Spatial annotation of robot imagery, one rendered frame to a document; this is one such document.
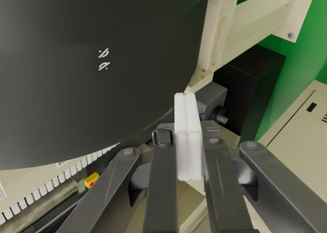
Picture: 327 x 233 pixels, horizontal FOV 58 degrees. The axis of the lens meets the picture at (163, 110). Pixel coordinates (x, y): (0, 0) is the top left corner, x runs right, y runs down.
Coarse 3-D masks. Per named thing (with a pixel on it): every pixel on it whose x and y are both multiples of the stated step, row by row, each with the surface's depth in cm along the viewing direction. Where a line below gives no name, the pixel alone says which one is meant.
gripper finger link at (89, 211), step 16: (112, 160) 15; (128, 160) 14; (112, 176) 13; (128, 176) 14; (96, 192) 12; (112, 192) 12; (128, 192) 15; (144, 192) 16; (80, 208) 11; (96, 208) 11; (112, 208) 12; (128, 208) 14; (64, 224) 11; (80, 224) 11; (96, 224) 11; (112, 224) 12
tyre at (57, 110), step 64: (0, 0) 23; (64, 0) 25; (128, 0) 28; (192, 0) 36; (0, 64) 26; (64, 64) 28; (128, 64) 33; (192, 64) 46; (0, 128) 31; (64, 128) 33; (128, 128) 39
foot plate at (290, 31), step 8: (296, 0) 133; (304, 0) 131; (296, 8) 135; (304, 8) 133; (296, 16) 136; (304, 16) 134; (288, 24) 141; (296, 24) 138; (280, 32) 145; (288, 32) 142; (296, 32) 140
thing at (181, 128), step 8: (176, 96) 21; (184, 96) 22; (176, 104) 20; (184, 104) 20; (176, 112) 19; (184, 112) 19; (176, 120) 18; (184, 120) 18; (176, 128) 17; (184, 128) 17; (176, 136) 16; (184, 136) 16; (176, 144) 16; (184, 144) 16; (184, 152) 16; (184, 160) 16; (184, 168) 17; (184, 176) 17
